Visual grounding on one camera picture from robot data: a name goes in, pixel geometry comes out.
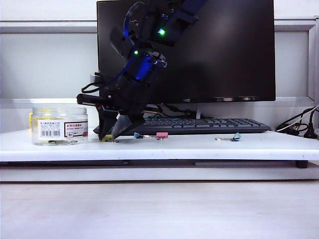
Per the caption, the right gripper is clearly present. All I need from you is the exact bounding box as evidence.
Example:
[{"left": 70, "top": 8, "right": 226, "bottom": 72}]
[{"left": 76, "top": 72, "right": 157, "bottom": 140}]

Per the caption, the clear plastic jar with label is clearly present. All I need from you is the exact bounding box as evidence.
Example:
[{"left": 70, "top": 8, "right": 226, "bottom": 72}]
[{"left": 31, "top": 107, "right": 89, "bottom": 147}]

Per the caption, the white desk riser board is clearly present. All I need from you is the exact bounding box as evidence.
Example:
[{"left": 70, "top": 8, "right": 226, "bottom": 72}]
[{"left": 0, "top": 129, "right": 319, "bottom": 169}]

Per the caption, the black computer keyboard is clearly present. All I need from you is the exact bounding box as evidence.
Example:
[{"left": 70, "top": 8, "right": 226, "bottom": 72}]
[{"left": 93, "top": 118, "right": 272, "bottom": 136}]

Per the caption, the teal binder clip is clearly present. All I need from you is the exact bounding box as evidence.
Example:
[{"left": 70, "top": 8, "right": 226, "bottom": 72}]
[{"left": 215, "top": 133, "right": 242, "bottom": 142}]

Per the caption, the black computer monitor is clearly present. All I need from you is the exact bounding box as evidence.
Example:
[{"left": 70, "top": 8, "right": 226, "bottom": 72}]
[{"left": 97, "top": 0, "right": 276, "bottom": 120}]

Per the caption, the black power plug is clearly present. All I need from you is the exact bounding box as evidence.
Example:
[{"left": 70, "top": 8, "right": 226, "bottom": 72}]
[{"left": 303, "top": 109, "right": 319, "bottom": 139}]

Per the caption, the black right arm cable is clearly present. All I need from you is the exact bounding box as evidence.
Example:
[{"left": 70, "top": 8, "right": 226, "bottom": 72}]
[{"left": 81, "top": 82, "right": 103, "bottom": 94}]

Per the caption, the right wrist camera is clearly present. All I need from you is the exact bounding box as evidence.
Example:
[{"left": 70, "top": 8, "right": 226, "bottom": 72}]
[{"left": 89, "top": 71, "right": 103, "bottom": 85}]

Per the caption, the black monitor cable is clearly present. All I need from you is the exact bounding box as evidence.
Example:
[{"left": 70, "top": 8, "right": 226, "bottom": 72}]
[{"left": 147, "top": 104, "right": 212, "bottom": 120}]

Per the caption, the white cable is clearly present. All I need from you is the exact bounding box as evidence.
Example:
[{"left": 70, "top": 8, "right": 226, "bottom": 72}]
[{"left": 276, "top": 107, "right": 319, "bottom": 132}]

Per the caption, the black power cable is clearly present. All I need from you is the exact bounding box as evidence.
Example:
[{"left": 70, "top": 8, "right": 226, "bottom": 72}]
[{"left": 275, "top": 106, "right": 319, "bottom": 132}]

